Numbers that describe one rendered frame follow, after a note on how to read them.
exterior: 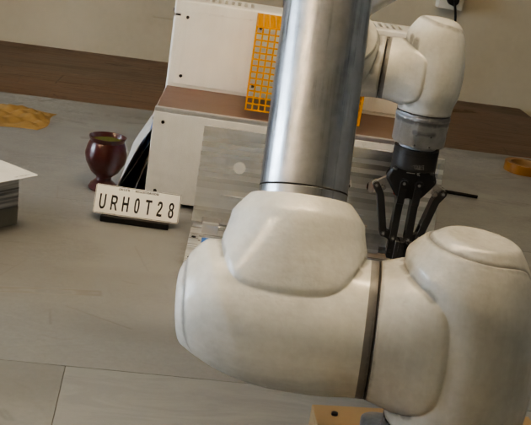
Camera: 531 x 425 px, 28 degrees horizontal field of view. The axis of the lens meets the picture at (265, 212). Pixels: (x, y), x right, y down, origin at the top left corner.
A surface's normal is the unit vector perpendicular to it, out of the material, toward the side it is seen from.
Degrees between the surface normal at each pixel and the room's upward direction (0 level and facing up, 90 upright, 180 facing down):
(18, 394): 0
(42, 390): 0
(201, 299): 71
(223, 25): 90
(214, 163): 79
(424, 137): 90
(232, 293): 57
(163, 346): 0
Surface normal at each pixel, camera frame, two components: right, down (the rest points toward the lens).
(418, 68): -0.25, 0.22
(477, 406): 0.08, 0.33
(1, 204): 0.80, 0.29
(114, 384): 0.14, -0.94
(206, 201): 0.03, 0.11
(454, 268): -0.27, -0.38
